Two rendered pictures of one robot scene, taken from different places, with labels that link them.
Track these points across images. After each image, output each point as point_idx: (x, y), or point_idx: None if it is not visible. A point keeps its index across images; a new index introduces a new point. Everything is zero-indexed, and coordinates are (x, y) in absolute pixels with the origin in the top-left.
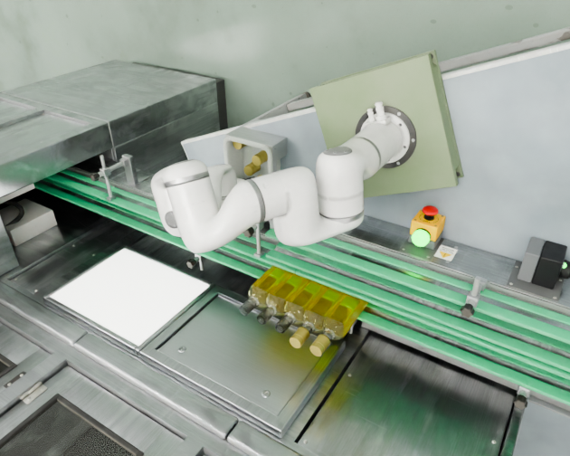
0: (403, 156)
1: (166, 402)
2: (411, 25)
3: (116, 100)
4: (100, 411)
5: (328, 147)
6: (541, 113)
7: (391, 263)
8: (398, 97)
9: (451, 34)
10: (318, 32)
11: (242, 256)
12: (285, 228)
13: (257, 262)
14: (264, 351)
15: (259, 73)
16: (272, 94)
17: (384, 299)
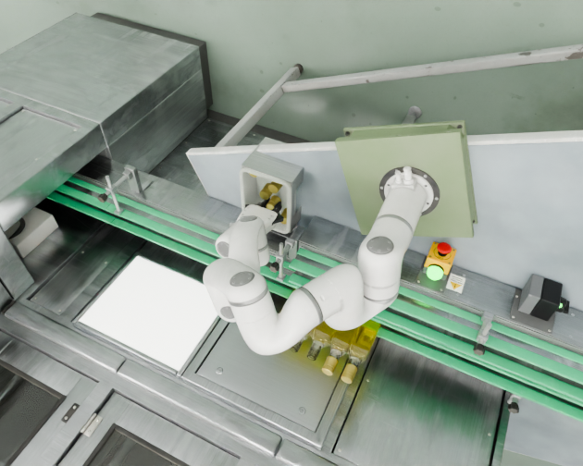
0: (426, 210)
1: (216, 426)
2: (414, 10)
3: (98, 87)
4: (157, 436)
5: (351, 191)
6: (558, 186)
7: (408, 296)
8: (426, 162)
9: (455, 24)
10: (313, 5)
11: None
12: (335, 321)
13: None
14: (293, 366)
15: (245, 40)
16: (261, 62)
17: (402, 326)
